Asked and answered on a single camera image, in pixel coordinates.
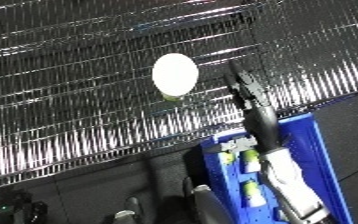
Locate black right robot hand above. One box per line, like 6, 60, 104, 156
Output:
223, 59, 284, 154

